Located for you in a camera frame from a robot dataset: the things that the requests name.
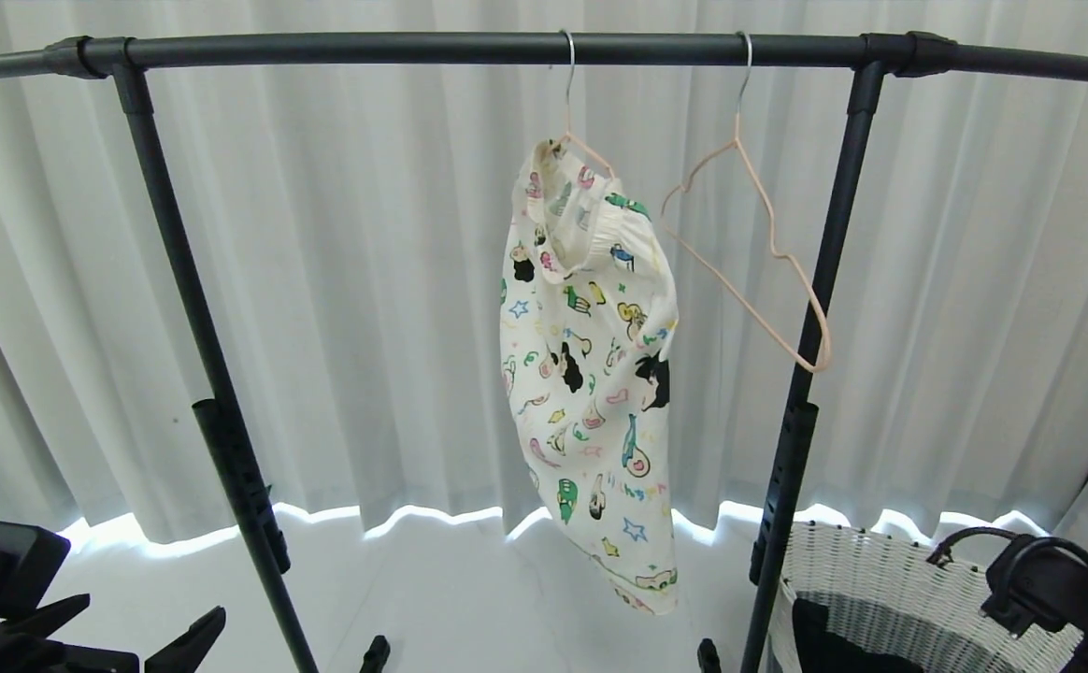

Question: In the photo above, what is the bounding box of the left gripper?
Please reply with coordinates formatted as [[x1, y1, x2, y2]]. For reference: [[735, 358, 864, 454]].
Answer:
[[0, 594, 227, 673]]

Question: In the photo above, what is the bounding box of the cream printed garment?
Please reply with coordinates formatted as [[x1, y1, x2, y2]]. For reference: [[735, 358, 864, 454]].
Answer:
[[499, 138, 680, 616]]

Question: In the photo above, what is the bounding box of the pink clothes hanger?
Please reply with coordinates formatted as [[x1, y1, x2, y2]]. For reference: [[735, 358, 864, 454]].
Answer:
[[661, 31, 832, 375], [558, 30, 620, 179]]

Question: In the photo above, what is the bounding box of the black garment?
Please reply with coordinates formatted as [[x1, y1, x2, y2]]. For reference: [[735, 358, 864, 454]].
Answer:
[[792, 598, 923, 673]]

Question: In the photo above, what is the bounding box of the black clothes rack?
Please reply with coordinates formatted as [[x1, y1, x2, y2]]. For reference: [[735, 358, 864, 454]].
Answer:
[[0, 31, 1088, 673]]

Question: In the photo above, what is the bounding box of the white laundry basket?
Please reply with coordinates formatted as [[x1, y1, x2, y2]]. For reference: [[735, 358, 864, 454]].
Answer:
[[768, 522, 1087, 673]]

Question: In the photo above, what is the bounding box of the white curtain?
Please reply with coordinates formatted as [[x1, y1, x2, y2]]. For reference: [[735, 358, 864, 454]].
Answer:
[[0, 0, 1088, 548]]

